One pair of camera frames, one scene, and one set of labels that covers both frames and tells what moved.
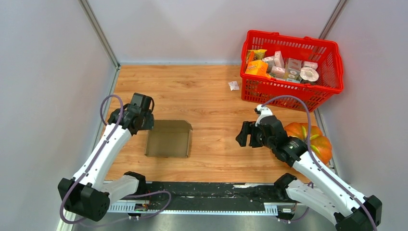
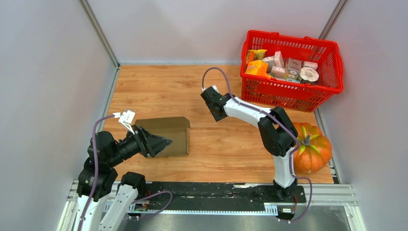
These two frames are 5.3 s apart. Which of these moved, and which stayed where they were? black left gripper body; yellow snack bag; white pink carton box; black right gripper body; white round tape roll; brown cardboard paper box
Moved: black right gripper body; black left gripper body
Stayed: yellow snack bag; white round tape roll; brown cardboard paper box; white pink carton box
